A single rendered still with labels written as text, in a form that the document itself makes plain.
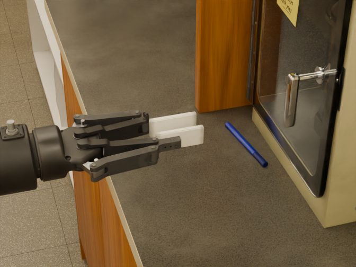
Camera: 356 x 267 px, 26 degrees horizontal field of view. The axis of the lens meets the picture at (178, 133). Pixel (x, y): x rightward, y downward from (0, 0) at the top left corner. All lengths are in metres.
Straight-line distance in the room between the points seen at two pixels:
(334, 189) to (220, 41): 0.38
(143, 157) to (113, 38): 0.75
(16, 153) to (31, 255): 1.57
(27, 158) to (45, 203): 1.74
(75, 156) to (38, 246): 1.58
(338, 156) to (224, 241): 0.22
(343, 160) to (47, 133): 0.45
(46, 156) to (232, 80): 0.55
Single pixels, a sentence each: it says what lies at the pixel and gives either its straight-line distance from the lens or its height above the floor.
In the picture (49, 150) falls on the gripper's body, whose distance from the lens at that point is 1.04.
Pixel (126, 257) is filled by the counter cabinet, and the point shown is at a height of 0.70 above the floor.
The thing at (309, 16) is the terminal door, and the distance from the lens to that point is 1.16.
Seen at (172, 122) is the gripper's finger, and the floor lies 1.15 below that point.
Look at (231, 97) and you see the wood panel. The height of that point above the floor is 0.97.
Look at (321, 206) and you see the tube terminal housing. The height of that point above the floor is 0.97.
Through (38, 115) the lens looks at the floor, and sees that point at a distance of 3.22.
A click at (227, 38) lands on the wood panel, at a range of 1.44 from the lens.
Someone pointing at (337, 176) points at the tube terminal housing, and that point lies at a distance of 1.21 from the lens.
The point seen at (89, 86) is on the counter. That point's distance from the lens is 1.60.
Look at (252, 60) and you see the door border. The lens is 1.40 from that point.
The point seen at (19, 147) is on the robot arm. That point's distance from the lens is 1.03.
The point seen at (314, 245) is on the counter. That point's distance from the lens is 1.24.
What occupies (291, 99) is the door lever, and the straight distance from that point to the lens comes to 1.14.
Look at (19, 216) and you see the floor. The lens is 2.73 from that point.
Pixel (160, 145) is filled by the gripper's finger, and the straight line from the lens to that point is 1.07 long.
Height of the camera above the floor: 1.79
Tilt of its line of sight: 36 degrees down
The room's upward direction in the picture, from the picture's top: straight up
